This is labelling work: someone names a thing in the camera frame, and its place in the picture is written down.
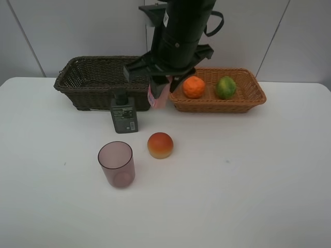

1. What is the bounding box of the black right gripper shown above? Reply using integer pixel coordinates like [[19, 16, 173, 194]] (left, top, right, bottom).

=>
[[124, 38, 214, 99]]

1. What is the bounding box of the pink bottle white cap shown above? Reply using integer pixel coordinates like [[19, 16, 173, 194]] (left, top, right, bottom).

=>
[[147, 76, 172, 109]]

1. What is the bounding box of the orange tangerine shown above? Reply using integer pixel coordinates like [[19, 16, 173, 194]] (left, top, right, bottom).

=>
[[183, 76, 206, 99]]

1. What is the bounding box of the green lime fruit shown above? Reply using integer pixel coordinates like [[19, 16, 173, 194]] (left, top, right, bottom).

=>
[[215, 76, 236, 100]]

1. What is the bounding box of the red yellow peach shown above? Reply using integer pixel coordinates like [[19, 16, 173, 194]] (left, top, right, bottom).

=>
[[147, 132, 174, 159]]

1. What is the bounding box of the translucent purple plastic cup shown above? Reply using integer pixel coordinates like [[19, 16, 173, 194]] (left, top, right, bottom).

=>
[[98, 141, 136, 188]]

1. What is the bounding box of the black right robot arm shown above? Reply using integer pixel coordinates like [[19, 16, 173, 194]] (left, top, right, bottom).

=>
[[124, 1, 215, 99]]

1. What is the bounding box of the dark green pump bottle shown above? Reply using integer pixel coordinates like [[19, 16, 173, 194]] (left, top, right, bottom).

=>
[[110, 88, 138, 134]]

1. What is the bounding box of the dark brown wicker basket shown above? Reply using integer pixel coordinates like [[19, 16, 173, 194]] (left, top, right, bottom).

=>
[[54, 56, 151, 112]]

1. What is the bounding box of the light brown wicker basket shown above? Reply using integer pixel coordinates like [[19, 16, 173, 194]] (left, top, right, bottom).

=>
[[169, 68, 266, 113]]

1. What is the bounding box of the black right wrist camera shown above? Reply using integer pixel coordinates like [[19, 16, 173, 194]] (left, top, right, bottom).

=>
[[139, 4, 167, 27]]

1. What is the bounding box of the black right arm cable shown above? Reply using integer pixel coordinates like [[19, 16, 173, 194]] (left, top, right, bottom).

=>
[[203, 10, 224, 37]]

